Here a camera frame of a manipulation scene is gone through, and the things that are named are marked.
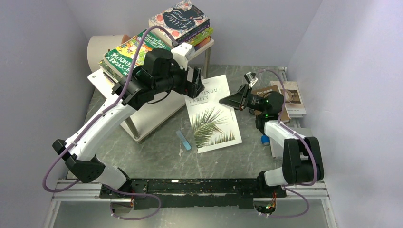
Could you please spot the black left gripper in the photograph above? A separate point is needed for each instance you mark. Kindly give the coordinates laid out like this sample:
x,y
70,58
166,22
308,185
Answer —
x,y
193,89

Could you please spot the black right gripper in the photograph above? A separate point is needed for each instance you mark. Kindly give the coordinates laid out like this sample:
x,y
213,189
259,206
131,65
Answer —
x,y
238,100

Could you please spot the white palm leaf book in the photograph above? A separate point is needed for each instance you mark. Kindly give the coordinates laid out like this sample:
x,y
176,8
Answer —
x,y
214,125

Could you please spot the floral Little Women book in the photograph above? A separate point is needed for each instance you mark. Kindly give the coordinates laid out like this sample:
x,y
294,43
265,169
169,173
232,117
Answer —
x,y
180,20

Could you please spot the green 104-storey treehouse book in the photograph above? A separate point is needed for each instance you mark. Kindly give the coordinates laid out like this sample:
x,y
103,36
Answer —
x,y
120,58

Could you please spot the dark green garden book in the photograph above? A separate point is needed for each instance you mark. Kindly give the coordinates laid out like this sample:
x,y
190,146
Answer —
x,y
109,73

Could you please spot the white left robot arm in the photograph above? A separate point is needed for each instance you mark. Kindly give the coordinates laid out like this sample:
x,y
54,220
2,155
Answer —
x,y
163,71

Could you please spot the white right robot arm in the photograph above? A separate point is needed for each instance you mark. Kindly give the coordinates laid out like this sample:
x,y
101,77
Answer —
x,y
301,160

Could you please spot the blue orange book in stack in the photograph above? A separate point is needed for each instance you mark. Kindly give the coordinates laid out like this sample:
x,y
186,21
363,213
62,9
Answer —
x,y
203,43

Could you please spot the green treehouse book in stack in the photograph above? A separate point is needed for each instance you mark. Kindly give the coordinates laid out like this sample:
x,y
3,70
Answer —
x,y
201,36

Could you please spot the blue round tape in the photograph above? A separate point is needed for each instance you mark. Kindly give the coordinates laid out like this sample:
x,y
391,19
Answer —
x,y
265,140

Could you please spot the brown cover book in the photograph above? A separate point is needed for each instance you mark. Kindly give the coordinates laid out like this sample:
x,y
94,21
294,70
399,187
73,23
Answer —
x,y
264,92

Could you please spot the light blue glue stick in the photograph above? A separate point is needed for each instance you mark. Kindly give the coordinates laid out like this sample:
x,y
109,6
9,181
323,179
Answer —
x,y
184,141

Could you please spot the white magazine with photo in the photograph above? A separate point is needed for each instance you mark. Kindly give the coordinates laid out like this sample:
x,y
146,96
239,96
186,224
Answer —
x,y
294,105

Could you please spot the white two-tier shelf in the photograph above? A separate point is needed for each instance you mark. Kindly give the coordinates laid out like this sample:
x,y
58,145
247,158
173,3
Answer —
x,y
149,117

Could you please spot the purple treehouse book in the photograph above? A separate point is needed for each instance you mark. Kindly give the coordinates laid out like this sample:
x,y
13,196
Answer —
x,y
192,35

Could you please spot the white tape roll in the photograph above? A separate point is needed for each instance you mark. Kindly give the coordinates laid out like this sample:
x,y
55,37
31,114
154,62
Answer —
x,y
99,45

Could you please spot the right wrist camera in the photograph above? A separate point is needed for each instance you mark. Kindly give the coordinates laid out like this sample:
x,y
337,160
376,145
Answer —
x,y
251,79

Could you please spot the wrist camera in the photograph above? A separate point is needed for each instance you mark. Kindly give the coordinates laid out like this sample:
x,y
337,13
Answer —
x,y
182,53
251,79

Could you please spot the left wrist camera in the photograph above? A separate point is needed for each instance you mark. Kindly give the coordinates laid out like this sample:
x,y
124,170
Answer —
x,y
182,53

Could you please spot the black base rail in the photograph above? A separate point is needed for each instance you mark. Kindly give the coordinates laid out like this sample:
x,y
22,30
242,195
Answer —
x,y
187,193

